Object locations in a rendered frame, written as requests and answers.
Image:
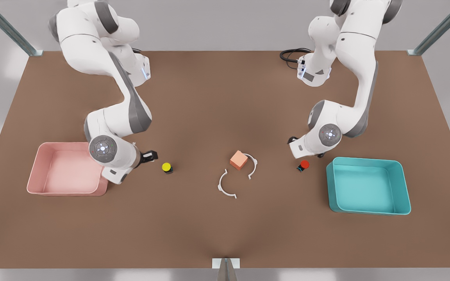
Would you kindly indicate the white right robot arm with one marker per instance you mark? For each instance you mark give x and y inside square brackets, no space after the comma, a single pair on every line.
[121,101]

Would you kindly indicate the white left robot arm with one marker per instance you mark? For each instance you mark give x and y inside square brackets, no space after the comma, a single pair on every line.
[350,50]

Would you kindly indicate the yellow push button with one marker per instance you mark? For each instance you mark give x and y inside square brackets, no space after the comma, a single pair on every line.
[166,168]

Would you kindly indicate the red push button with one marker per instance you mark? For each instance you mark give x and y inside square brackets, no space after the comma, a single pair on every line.
[304,165]

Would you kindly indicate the pink storage box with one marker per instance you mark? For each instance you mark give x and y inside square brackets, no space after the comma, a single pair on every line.
[68,168]

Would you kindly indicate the blue storage box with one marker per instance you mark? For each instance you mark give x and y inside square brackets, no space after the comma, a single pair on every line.
[367,186]

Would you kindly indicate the white curved clip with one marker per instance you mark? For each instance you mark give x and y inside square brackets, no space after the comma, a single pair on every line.
[225,186]
[252,165]

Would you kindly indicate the orange cube block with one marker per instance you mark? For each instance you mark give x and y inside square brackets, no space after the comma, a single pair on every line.
[238,160]

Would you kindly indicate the silver frame post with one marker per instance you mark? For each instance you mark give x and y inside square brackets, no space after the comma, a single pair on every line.
[225,269]
[8,28]
[440,28]

